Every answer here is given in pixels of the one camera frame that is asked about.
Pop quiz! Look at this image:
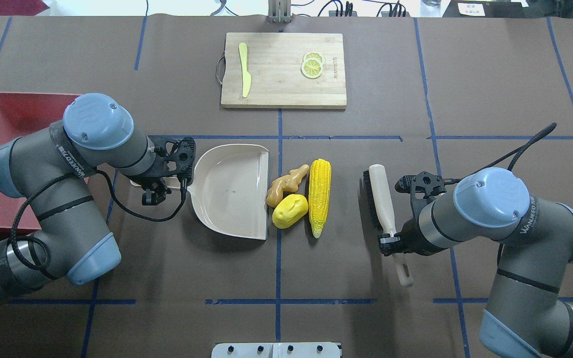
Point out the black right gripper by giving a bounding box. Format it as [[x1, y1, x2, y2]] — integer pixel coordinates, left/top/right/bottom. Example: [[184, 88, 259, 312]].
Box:
[[378, 172, 459, 257]]

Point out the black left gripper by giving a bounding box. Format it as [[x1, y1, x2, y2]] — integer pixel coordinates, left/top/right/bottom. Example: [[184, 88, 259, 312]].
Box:
[[140, 137, 196, 206]]

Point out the wooden hand brush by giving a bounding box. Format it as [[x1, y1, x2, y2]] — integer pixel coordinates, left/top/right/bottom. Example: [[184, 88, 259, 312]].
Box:
[[363, 164, 414, 287]]

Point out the beige plastic dustpan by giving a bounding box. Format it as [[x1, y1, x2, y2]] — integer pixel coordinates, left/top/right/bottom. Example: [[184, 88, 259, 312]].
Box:
[[130, 143, 270, 241]]

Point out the yellow toy corn cob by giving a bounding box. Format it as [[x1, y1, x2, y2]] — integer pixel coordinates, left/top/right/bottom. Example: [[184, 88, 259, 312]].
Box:
[[308, 159, 332, 239]]

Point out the yellow toy potato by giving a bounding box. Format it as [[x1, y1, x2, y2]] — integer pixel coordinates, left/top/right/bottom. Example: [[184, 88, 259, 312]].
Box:
[[272, 193, 309, 229]]

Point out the tan toy ginger root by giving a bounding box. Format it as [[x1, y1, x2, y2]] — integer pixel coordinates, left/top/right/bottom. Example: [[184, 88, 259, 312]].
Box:
[[266, 165, 310, 208]]

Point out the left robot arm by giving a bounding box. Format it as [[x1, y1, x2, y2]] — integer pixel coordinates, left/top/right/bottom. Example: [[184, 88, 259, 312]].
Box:
[[0, 93, 195, 304]]

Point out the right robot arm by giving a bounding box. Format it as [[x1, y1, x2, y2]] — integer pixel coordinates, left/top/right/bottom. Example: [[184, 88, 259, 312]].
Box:
[[364, 165, 573, 358]]

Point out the pink plastic bin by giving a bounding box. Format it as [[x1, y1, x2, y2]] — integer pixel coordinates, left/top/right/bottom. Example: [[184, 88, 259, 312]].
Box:
[[0, 91, 88, 234]]

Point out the yellow plastic knife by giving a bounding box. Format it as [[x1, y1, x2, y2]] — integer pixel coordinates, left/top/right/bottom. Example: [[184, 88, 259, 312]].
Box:
[[238, 42, 252, 99]]

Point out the bamboo cutting board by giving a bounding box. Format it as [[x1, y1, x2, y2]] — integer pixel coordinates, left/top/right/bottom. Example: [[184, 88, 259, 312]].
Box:
[[220, 32, 347, 110]]

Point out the lower lemon slice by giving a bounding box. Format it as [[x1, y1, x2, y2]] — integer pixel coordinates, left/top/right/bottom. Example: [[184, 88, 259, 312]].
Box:
[[300, 57, 324, 79]]

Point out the black electronics box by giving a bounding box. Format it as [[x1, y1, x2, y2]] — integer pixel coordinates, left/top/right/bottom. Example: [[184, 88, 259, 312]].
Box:
[[442, 0, 527, 18]]

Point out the magenta cloth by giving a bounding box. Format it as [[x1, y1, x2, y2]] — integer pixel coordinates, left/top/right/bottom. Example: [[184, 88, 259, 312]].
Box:
[[0, 0, 50, 16]]

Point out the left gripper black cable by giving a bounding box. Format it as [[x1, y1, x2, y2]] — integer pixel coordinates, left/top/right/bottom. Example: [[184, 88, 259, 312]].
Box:
[[10, 169, 189, 272]]

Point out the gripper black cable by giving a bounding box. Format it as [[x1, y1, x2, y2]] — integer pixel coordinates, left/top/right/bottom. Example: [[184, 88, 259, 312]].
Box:
[[10, 169, 189, 272], [446, 122, 558, 184]]

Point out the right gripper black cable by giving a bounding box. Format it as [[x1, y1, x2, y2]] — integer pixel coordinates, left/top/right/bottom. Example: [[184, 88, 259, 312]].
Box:
[[446, 122, 558, 184]]

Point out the aluminium frame post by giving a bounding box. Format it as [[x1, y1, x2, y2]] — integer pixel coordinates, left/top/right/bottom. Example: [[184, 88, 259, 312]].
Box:
[[268, 0, 292, 23]]

